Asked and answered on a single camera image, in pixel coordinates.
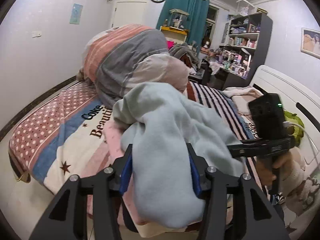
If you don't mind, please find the light blue fleece garment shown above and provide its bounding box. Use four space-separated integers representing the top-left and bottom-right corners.
113 82 244 229

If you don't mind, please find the pile of clothes on chair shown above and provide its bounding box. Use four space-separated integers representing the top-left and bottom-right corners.
169 43 199 71

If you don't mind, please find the right hand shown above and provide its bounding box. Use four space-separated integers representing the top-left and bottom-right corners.
255 151 294 186

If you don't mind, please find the striped bed blanket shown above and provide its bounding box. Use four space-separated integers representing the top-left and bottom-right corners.
187 82 258 140

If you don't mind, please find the beige pink pillow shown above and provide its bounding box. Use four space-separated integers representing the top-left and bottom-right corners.
222 86 263 115

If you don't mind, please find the yellow green plush toy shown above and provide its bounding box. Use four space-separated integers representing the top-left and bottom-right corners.
283 109 306 147

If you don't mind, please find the white headboard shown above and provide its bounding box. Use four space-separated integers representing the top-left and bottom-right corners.
250 65 319 174

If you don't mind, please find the dark bookshelf with items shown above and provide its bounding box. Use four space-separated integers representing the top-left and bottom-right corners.
210 12 273 90

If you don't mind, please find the fleece patterned right sleeve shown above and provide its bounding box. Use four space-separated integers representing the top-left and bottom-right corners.
279 147 319 216

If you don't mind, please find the yellow shelf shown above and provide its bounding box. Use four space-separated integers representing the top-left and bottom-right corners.
160 26 188 44

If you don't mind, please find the rolled pink grey duvet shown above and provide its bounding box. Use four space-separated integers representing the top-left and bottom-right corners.
76 24 189 108

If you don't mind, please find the teal curtain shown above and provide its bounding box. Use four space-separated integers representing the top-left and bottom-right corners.
155 0 210 53

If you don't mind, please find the white door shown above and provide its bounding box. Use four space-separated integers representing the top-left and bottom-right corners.
111 0 147 28

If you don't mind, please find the white charging cable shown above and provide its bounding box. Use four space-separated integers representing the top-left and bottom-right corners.
282 121 320 163

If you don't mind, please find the framed wall picture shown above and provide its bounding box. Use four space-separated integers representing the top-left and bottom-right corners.
300 28 320 59

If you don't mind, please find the blue wall poster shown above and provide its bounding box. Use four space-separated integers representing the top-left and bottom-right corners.
69 3 83 24

